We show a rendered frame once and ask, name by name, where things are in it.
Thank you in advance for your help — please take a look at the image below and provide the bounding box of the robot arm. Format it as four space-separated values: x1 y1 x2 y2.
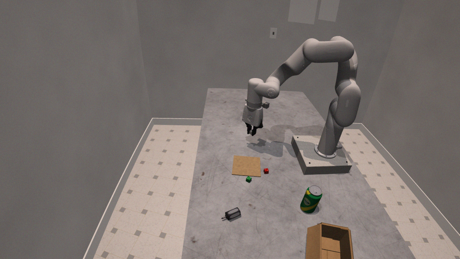
245 36 361 159

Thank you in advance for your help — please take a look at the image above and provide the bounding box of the tan mat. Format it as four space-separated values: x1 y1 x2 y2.
232 155 261 177

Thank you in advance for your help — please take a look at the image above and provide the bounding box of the open brown cardboard box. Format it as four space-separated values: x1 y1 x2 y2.
305 222 354 259

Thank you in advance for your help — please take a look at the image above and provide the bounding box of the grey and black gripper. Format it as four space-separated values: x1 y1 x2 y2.
242 104 263 136

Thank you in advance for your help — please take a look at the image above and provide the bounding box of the green soda can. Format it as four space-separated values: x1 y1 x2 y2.
300 185 322 213

